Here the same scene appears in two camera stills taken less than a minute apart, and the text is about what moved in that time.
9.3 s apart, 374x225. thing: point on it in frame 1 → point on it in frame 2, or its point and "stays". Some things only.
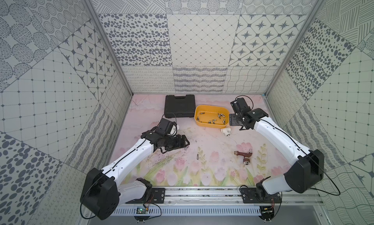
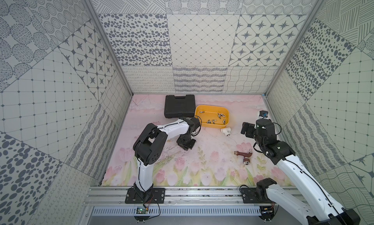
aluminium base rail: (201, 196) stays
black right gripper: (233, 121) → (251, 127)
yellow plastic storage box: (212, 117) stays
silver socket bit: (219, 115) stays
